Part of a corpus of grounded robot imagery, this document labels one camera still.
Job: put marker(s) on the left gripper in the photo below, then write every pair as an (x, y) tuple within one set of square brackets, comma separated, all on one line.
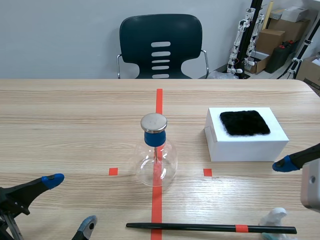
[(6, 225)]

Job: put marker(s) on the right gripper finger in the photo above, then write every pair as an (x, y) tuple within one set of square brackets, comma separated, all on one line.
[(297, 158)]

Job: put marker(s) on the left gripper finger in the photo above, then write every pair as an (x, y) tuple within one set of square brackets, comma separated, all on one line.
[(86, 228)]

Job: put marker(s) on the black fur patch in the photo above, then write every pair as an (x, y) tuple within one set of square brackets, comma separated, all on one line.
[(245, 123)]

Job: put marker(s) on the open brown cardboard box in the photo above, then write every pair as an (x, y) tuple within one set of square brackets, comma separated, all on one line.
[(310, 70)]

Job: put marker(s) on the black canister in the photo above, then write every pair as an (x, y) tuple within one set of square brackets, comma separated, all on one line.
[(277, 60)]

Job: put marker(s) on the clear glass flask blue stopper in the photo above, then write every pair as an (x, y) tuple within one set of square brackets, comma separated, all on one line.
[(155, 155)]

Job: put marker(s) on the low open cardboard box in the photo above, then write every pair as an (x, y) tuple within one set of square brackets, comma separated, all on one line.
[(260, 63)]

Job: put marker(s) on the clear plastic bag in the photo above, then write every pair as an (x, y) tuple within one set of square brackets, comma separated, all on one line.
[(221, 75)]

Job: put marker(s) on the long black rod red band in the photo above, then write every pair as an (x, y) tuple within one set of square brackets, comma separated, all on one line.
[(200, 227)]

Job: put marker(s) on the small brown cardboard box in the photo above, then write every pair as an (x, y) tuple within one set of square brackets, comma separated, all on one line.
[(270, 41)]

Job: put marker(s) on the large brown cardboard box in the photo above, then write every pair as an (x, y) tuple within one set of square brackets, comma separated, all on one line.
[(292, 28)]

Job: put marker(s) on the white cardboard box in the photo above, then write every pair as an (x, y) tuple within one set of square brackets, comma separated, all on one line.
[(290, 13)]

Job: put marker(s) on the dark blue chair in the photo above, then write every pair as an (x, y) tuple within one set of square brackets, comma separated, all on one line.
[(160, 32)]

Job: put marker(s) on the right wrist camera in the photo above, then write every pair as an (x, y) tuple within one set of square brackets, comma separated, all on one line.
[(311, 187)]

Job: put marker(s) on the black metal rail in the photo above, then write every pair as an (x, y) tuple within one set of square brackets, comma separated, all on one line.
[(253, 32), (302, 52)]

